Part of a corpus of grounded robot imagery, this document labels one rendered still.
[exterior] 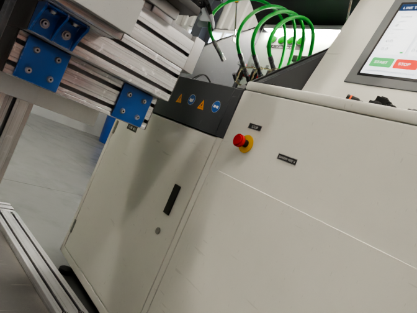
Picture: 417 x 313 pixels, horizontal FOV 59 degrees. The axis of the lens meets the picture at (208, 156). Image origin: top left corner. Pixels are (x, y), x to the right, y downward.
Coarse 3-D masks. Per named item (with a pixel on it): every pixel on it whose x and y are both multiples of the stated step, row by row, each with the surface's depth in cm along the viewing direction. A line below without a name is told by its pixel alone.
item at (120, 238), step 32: (128, 128) 153; (160, 128) 136; (128, 160) 145; (160, 160) 130; (192, 160) 118; (96, 192) 156; (128, 192) 139; (160, 192) 125; (192, 192) 113; (96, 224) 148; (128, 224) 132; (160, 224) 120; (96, 256) 141; (128, 256) 127; (160, 256) 115; (96, 288) 135; (128, 288) 122
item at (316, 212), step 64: (384, 0) 124; (320, 64) 126; (256, 128) 102; (320, 128) 88; (384, 128) 77; (256, 192) 95; (320, 192) 83; (384, 192) 73; (192, 256) 105; (256, 256) 89; (320, 256) 78; (384, 256) 69
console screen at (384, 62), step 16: (400, 0) 119; (416, 0) 115; (400, 16) 115; (416, 16) 112; (384, 32) 116; (400, 32) 112; (416, 32) 109; (368, 48) 117; (384, 48) 113; (400, 48) 109; (416, 48) 106; (368, 64) 113; (384, 64) 110; (400, 64) 106; (416, 64) 103; (352, 80) 114; (368, 80) 110; (384, 80) 107; (400, 80) 104; (416, 80) 101
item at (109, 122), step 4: (108, 116) 739; (108, 120) 736; (112, 120) 731; (104, 124) 744; (108, 124) 734; (112, 124) 731; (104, 128) 739; (108, 128) 734; (104, 132) 737; (108, 132) 733; (100, 136) 748; (104, 136) 736; (108, 136) 733; (100, 140) 741; (104, 140) 735
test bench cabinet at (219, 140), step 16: (112, 128) 163; (192, 128) 126; (208, 160) 112; (80, 208) 163; (192, 208) 111; (64, 240) 164; (176, 240) 112; (64, 272) 159; (80, 272) 146; (160, 272) 113; (96, 304) 132
